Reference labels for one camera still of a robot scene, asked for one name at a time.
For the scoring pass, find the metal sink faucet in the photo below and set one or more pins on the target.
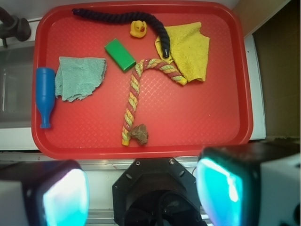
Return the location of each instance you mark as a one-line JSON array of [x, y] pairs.
[[13, 26]]

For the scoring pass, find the brown rock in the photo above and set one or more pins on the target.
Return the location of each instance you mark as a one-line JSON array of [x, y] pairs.
[[140, 134]]

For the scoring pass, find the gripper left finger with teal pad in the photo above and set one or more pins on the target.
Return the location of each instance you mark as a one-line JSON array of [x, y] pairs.
[[46, 193]]

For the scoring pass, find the red plastic tray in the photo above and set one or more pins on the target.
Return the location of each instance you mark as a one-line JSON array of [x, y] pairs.
[[180, 120]]

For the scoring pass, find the teal cloth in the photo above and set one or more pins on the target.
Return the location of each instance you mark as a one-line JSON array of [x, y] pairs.
[[77, 78]]

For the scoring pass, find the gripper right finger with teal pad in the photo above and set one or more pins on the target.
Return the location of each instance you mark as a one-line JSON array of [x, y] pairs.
[[255, 184]]

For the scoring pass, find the stainless steel sink basin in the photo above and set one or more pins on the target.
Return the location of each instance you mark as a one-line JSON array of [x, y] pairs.
[[16, 70]]

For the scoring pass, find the yellow rubber duck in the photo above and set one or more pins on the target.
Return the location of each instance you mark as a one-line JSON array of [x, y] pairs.
[[138, 29]]

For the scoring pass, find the blue plastic bottle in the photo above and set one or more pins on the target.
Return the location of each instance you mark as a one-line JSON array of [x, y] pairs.
[[45, 94]]

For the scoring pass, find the green rectangular block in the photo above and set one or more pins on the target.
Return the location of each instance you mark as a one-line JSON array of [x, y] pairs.
[[120, 55]]

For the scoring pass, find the yellow cloth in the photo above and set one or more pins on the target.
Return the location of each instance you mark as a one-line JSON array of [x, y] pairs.
[[189, 50]]

